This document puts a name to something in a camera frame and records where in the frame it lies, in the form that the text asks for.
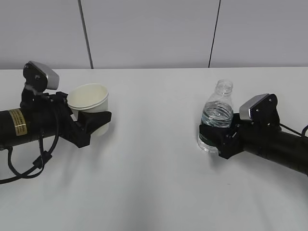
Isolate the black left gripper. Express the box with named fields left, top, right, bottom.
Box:
left=20, top=91, right=112, bottom=148

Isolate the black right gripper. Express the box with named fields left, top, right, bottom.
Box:
left=199, top=113, right=281, bottom=159

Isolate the white paper cup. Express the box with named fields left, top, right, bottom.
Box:
left=66, top=83, right=110, bottom=137

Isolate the clear water bottle green label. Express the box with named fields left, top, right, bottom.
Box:
left=197, top=79, right=234, bottom=154

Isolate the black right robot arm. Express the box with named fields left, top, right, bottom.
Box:
left=199, top=113, right=308, bottom=175

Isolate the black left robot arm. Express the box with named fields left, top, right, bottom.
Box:
left=0, top=90, right=112, bottom=148

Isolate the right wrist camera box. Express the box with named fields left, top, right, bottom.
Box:
left=239, top=93, right=280, bottom=124

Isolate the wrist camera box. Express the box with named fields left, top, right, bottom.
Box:
left=239, top=93, right=280, bottom=124
left=23, top=61, right=60, bottom=92

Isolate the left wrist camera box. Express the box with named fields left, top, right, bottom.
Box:
left=23, top=61, right=60, bottom=92

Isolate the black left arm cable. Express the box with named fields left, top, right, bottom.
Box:
left=0, top=103, right=60, bottom=185

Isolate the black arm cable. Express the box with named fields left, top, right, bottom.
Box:
left=0, top=103, right=60, bottom=185
left=278, top=123, right=308, bottom=140

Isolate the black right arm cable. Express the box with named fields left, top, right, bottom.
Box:
left=278, top=123, right=308, bottom=140

